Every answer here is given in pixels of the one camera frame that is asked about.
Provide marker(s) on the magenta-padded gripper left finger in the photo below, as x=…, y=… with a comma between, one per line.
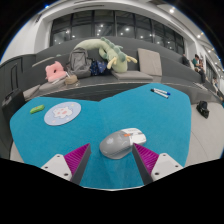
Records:
x=77, y=156

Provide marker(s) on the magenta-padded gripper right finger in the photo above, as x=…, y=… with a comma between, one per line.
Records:
x=146, y=158

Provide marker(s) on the grey and white computer mouse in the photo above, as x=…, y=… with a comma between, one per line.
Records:
x=116, y=144

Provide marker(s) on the green eraser block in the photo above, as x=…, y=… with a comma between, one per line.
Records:
x=37, y=109

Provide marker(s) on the black bag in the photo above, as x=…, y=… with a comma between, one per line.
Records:
x=202, y=109

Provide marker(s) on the grey round seat cushion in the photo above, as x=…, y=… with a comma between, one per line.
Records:
x=51, y=85

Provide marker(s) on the tan round pouch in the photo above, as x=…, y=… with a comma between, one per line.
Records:
x=71, y=80

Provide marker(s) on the light grey seat pad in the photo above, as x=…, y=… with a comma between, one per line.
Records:
x=31, y=91

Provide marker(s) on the black suitcase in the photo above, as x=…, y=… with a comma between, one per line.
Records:
x=12, y=105

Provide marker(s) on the grey flat seat cushion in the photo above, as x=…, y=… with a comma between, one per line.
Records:
x=131, y=75

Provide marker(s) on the pink plush cushion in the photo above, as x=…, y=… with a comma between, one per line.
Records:
x=55, y=71

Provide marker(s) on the dark blue patterned bag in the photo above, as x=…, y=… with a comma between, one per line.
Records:
x=98, y=67

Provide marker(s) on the grey backpack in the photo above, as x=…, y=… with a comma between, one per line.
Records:
x=79, y=62

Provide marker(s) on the beige square cushion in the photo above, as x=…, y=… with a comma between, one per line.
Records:
x=150, y=62

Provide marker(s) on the person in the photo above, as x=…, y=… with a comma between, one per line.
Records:
x=216, y=86
x=185, y=60
x=198, y=65

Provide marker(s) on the long green dragon plush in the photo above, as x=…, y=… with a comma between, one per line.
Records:
x=116, y=58

